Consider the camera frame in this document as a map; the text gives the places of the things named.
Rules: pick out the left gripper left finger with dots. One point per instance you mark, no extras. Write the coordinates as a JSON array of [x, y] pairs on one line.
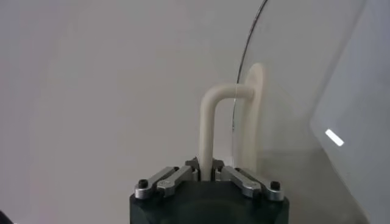
[[167, 182]]

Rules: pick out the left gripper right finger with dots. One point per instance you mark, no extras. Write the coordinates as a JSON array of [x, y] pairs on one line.
[[253, 184]]

